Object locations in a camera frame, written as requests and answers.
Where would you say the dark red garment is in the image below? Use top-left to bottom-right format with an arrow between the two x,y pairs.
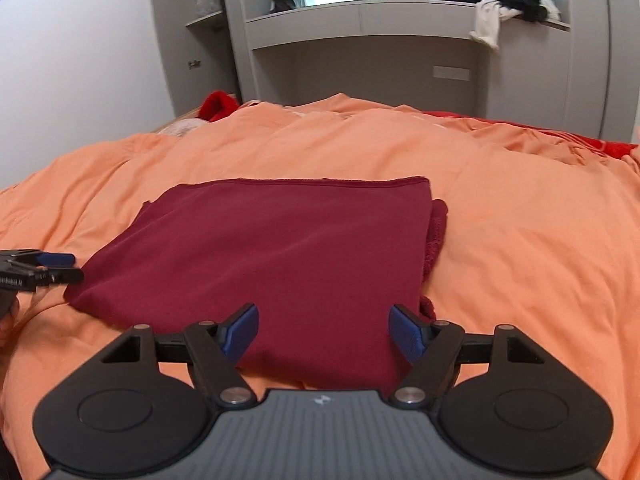
65,177 -> 448,391

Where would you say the orange duvet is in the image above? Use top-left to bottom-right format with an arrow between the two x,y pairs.
1,94 -> 639,479

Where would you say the red pillow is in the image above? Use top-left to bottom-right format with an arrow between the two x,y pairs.
196,90 -> 240,122

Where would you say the grey built-in cabinet unit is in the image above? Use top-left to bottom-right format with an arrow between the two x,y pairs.
151,0 -> 639,142

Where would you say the white garment on ledge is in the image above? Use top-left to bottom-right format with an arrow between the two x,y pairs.
470,0 -> 561,52

